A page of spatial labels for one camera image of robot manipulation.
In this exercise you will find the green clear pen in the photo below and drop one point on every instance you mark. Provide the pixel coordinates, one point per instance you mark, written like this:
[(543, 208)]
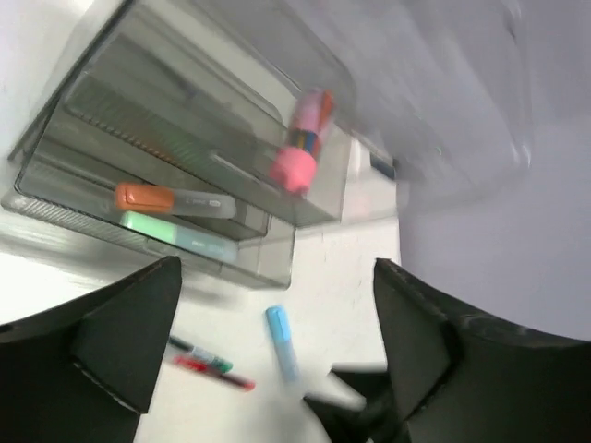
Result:
[(210, 359)]

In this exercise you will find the blue capped highlighter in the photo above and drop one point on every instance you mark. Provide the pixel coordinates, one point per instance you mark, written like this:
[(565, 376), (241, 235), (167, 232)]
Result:
[(281, 338)]

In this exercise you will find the pink glue stick tube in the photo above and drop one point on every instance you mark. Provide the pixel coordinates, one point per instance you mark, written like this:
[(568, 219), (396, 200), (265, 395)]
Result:
[(296, 162)]

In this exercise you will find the right corner blue label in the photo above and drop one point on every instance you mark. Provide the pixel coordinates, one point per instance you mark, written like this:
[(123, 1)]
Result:
[(386, 167)]

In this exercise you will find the red clear pen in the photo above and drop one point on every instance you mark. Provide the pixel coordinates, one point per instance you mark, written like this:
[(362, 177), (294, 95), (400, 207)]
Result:
[(207, 371)]

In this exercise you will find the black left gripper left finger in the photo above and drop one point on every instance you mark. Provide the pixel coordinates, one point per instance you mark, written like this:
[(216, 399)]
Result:
[(86, 370)]

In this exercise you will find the orange capped highlighter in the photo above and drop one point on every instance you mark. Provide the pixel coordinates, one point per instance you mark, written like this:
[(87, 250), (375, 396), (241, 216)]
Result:
[(174, 201)]

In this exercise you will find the green capped highlighter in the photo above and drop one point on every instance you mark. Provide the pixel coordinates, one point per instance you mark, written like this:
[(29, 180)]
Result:
[(191, 240)]

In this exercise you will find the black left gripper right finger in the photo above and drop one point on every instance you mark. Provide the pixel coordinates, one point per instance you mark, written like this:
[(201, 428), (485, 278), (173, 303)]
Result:
[(461, 374)]

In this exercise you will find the clear acrylic drawer organizer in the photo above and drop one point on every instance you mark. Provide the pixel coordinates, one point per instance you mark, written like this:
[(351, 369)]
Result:
[(148, 104)]

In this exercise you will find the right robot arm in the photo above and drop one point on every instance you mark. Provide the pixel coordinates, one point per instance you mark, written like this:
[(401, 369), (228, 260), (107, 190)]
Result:
[(376, 420)]

